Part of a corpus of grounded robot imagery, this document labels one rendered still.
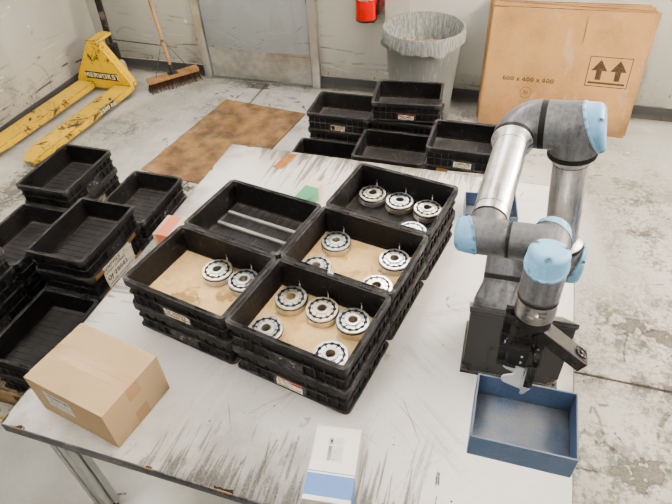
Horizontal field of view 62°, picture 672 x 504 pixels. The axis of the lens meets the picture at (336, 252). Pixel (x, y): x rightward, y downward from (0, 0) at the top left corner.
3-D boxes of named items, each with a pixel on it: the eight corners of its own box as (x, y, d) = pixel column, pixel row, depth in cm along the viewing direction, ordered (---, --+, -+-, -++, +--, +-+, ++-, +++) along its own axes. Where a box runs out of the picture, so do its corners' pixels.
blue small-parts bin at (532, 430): (570, 411, 119) (578, 393, 114) (570, 478, 109) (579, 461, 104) (474, 391, 124) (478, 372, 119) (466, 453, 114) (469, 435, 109)
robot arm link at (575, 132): (531, 258, 170) (546, 89, 135) (584, 266, 164) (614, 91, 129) (524, 286, 162) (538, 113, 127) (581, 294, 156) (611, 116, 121)
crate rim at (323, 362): (392, 301, 167) (392, 295, 165) (346, 377, 148) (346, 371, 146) (279, 262, 182) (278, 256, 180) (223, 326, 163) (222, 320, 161)
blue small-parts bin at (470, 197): (463, 228, 222) (465, 214, 217) (463, 205, 232) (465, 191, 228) (515, 231, 218) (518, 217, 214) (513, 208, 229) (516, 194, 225)
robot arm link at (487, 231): (498, 88, 138) (450, 226, 109) (545, 89, 134) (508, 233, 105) (498, 127, 146) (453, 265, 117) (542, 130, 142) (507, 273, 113)
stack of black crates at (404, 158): (429, 186, 337) (433, 136, 315) (420, 216, 316) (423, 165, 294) (365, 177, 348) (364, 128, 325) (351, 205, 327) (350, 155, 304)
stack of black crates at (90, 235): (110, 264, 299) (80, 196, 269) (159, 274, 291) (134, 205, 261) (62, 320, 271) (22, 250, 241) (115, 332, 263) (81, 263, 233)
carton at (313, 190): (312, 190, 245) (310, 178, 241) (324, 193, 243) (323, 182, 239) (283, 221, 230) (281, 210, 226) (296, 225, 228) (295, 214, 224)
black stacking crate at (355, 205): (456, 212, 211) (459, 188, 204) (427, 261, 193) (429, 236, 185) (361, 187, 226) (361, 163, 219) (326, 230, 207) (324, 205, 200)
